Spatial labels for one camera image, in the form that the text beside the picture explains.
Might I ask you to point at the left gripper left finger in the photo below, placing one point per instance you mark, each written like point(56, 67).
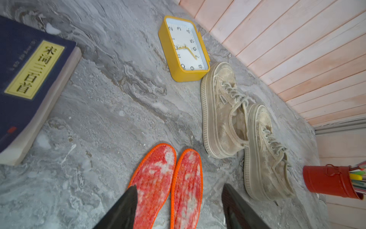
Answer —
point(122, 213)

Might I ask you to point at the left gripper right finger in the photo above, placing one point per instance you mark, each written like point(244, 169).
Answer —
point(238, 213)

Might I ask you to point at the beige sneaker one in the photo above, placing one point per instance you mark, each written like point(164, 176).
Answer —
point(265, 163)
point(225, 113)

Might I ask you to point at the red pencil cup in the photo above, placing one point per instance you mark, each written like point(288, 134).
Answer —
point(331, 180)

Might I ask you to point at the coloured pencils bunch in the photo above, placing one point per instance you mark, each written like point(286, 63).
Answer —
point(357, 174)

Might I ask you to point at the dark blue book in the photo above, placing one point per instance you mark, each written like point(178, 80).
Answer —
point(35, 68)

